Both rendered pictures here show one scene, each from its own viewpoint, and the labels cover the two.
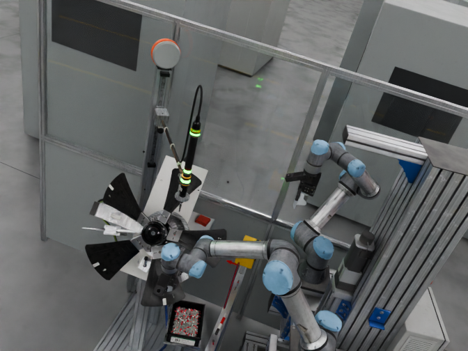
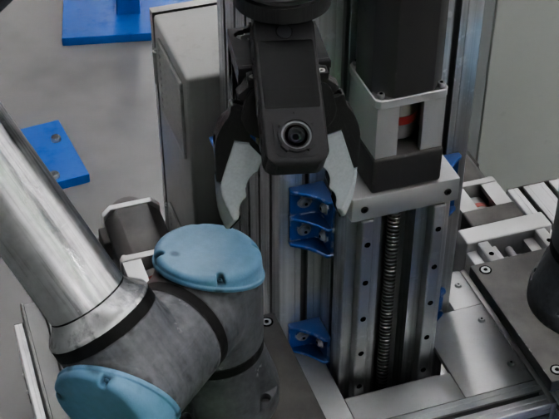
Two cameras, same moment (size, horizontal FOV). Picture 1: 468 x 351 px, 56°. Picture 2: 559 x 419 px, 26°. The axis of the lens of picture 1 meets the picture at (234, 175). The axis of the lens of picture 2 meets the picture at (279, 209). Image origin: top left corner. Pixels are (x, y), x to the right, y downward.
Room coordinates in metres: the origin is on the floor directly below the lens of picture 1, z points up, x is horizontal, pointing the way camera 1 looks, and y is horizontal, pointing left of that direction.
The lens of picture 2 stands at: (2.07, 0.39, 2.10)
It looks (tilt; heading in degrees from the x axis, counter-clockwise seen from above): 39 degrees down; 252
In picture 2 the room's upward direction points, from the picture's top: straight up
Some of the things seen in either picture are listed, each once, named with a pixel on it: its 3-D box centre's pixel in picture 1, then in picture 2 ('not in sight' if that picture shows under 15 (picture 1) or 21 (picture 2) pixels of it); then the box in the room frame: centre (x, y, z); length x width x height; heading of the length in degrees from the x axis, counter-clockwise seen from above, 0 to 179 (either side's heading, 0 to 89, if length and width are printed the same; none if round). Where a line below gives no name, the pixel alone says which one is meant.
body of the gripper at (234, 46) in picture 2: (308, 181); (280, 51); (1.83, -0.36, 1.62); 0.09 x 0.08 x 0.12; 82
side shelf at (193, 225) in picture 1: (183, 221); not in sight; (2.22, 0.24, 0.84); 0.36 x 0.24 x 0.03; 81
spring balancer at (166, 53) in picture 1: (166, 53); not in sight; (2.30, 0.53, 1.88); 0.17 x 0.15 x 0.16; 81
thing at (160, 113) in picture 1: (160, 116); not in sight; (2.22, 0.49, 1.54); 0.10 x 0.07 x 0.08; 26
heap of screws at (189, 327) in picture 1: (185, 324); not in sight; (1.46, 0.04, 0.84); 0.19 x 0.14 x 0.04; 6
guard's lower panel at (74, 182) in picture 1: (199, 250); not in sight; (2.37, 0.10, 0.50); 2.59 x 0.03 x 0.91; 81
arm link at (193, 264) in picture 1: (193, 263); not in sight; (1.36, 0.07, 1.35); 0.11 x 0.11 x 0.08; 78
